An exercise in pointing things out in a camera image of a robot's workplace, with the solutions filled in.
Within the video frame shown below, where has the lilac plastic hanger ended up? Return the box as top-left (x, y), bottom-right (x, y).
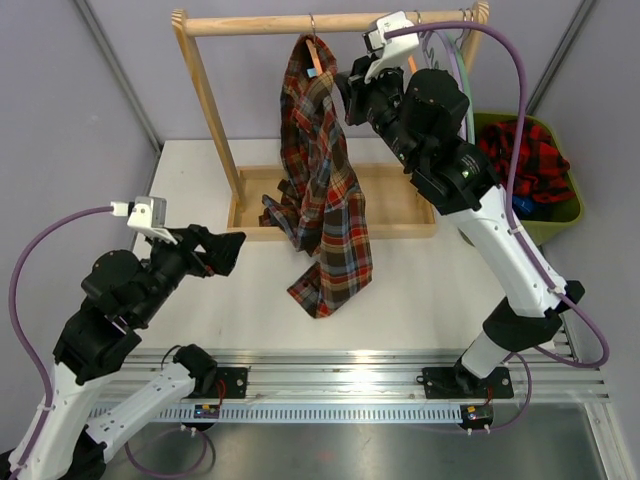
top-left (421, 30), bottom-right (476, 144)

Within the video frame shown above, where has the brown multicolour plaid shirt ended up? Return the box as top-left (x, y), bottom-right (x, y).
top-left (259, 34), bottom-right (373, 319)

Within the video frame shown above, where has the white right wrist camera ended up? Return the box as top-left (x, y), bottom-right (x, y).
top-left (360, 10), bottom-right (420, 84)

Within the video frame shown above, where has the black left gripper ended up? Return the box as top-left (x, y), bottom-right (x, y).
top-left (134, 223), bottom-right (247, 325)

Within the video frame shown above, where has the orange hanger of plaid shirt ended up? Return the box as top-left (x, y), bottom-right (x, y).
top-left (305, 13), bottom-right (323, 77)

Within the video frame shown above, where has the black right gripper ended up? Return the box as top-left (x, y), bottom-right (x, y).
top-left (336, 53), bottom-right (423, 170)

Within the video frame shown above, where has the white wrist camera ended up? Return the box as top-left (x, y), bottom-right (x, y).
top-left (360, 10), bottom-right (420, 84)
top-left (110, 196), bottom-right (178, 245)

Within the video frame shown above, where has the green plastic bin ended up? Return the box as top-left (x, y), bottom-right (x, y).
top-left (474, 113), bottom-right (583, 246)

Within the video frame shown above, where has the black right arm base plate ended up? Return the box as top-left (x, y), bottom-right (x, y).
top-left (416, 366), bottom-right (514, 400)

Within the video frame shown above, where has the blue checked shirt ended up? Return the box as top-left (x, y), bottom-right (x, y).
top-left (512, 195), bottom-right (537, 219)

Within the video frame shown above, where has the mint green plastic hanger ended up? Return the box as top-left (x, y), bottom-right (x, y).
top-left (438, 32), bottom-right (476, 144)

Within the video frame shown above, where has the red black checked shirt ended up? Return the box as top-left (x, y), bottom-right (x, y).
top-left (477, 120), bottom-right (575, 205)

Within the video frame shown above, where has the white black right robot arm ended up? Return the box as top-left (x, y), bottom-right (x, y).
top-left (335, 57), bottom-right (585, 399)

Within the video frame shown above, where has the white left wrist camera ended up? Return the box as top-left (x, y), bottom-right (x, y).
top-left (110, 196), bottom-right (178, 245)

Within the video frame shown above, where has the orange hanger of red shirt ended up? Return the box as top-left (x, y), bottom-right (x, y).
top-left (408, 10), bottom-right (424, 74)

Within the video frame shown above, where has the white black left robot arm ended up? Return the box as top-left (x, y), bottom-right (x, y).
top-left (1, 225), bottom-right (246, 479)

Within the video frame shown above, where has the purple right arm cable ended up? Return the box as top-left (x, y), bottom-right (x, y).
top-left (384, 21), bottom-right (611, 434)

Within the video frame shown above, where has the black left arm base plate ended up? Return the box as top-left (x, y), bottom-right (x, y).
top-left (188, 366), bottom-right (249, 400)

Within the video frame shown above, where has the aluminium mounting rail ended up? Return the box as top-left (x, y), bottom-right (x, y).
top-left (67, 319), bottom-right (609, 426)

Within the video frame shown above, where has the wooden clothes rack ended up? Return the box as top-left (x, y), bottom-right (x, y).
top-left (171, 0), bottom-right (490, 242)

